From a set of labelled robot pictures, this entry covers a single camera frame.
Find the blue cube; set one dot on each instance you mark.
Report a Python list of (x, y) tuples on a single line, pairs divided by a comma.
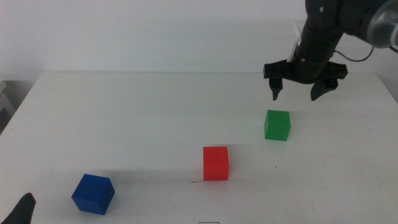
[(93, 194)]

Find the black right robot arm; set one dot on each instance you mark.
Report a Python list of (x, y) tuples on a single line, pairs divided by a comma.
[(323, 18)]

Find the green cube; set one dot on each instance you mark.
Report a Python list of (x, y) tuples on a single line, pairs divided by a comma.
[(276, 126)]

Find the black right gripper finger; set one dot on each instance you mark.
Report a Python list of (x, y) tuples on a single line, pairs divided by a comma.
[(320, 90), (275, 87)]

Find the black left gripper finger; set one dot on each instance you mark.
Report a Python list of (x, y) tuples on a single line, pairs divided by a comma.
[(21, 211)]

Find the red cube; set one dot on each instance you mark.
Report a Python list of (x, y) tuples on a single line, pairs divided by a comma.
[(216, 163)]

